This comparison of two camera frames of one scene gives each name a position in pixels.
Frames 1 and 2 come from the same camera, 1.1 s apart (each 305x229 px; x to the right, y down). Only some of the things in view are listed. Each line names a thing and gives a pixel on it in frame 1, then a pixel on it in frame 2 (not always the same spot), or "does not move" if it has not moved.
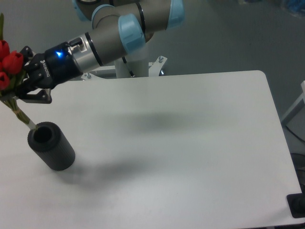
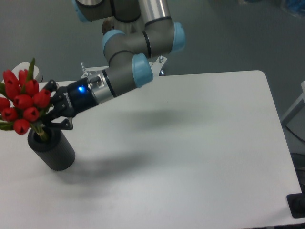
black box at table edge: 296,203 does not move
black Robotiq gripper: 52,67 → 69,101
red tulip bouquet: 12,76 → 22,100
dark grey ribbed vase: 49,142 does not move
